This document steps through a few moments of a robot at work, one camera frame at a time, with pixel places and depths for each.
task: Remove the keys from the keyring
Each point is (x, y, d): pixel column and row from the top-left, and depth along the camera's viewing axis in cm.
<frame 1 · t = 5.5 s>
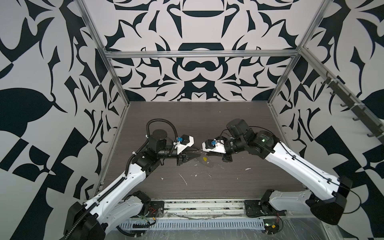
left hand: (200, 148, 67), fingers open
right hand: (208, 150, 66), fingers closed
yellow key tag: (205, 159, 72), point 21 cm above the table

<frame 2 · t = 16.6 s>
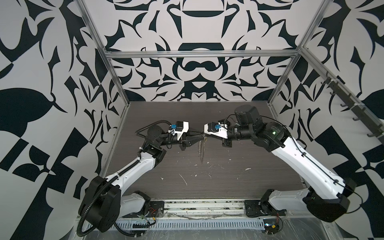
left hand: (204, 131, 63), fingers open
right hand: (207, 131, 62), fingers closed
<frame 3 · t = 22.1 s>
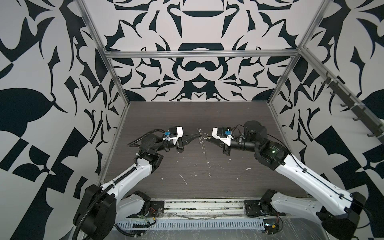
left hand: (199, 130, 61), fingers closed
right hand: (209, 136, 62), fingers closed
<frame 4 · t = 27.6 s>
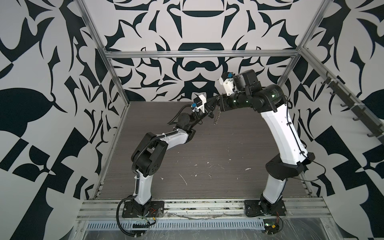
left hand: (220, 91, 68), fingers closed
right hand: (216, 101, 66), fingers closed
